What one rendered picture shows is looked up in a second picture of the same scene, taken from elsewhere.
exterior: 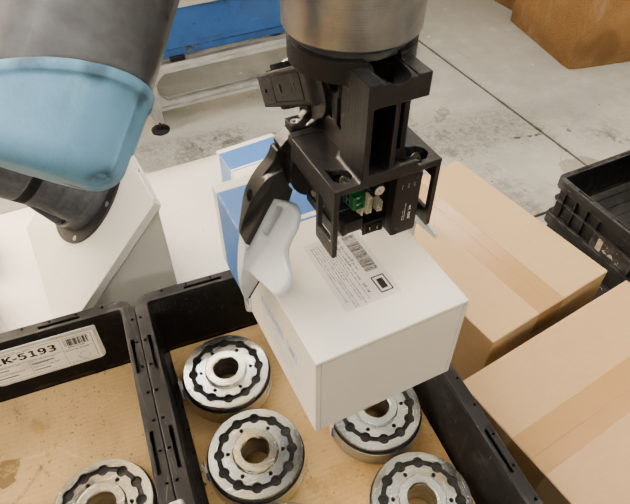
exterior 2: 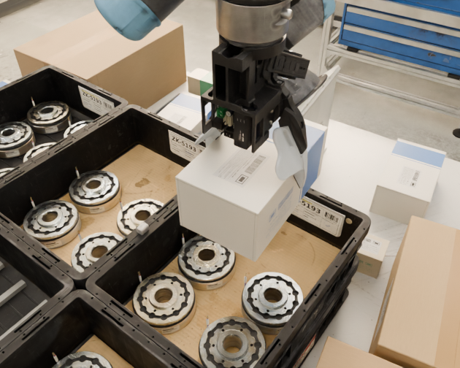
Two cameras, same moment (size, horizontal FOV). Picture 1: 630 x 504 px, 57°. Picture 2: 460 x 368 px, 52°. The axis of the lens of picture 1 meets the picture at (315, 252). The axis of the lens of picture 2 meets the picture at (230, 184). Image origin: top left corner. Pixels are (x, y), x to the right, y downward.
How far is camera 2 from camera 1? 42 cm
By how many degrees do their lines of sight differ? 41
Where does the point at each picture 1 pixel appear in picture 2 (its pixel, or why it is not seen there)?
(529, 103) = not seen: outside the picture
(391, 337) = (212, 196)
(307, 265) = (231, 151)
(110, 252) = not seen: hidden behind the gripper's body
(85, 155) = (112, 17)
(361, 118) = (215, 66)
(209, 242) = (344, 184)
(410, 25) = (244, 35)
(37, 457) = (155, 187)
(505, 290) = (433, 334)
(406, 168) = (235, 107)
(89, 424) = not seen: hidden behind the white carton
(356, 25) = (220, 23)
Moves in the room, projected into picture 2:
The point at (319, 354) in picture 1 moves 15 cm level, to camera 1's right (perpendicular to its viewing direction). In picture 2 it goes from (181, 175) to (246, 256)
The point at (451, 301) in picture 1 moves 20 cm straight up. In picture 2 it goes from (250, 207) to (258, 48)
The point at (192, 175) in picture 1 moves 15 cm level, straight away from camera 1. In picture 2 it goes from (382, 147) to (409, 124)
